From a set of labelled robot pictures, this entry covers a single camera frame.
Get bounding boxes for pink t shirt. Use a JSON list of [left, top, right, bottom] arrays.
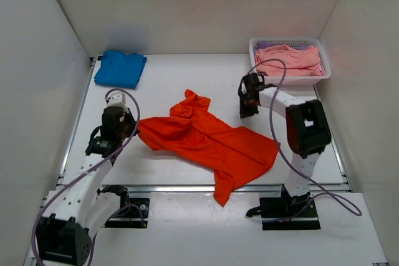
[[254, 44, 324, 77]]

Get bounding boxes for lilac t shirt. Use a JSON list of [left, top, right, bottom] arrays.
[[254, 40, 319, 57]]

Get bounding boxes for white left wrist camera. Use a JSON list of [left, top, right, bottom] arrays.
[[105, 91, 127, 111]]

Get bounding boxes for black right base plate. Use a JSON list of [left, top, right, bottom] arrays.
[[259, 197, 321, 231]]

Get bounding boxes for white plastic basket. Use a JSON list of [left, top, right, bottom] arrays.
[[249, 37, 331, 86]]

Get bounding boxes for blue folded t shirt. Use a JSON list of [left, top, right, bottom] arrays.
[[94, 50, 147, 89]]

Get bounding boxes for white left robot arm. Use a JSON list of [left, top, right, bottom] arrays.
[[31, 103, 138, 265]]

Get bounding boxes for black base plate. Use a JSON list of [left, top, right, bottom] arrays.
[[104, 192, 150, 229], [259, 197, 321, 231]]

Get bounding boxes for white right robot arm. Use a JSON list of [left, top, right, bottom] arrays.
[[238, 73, 332, 219]]

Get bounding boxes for orange t shirt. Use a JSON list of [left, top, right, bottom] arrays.
[[138, 89, 278, 206]]

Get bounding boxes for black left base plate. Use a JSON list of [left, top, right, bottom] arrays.
[[104, 192, 150, 229]]

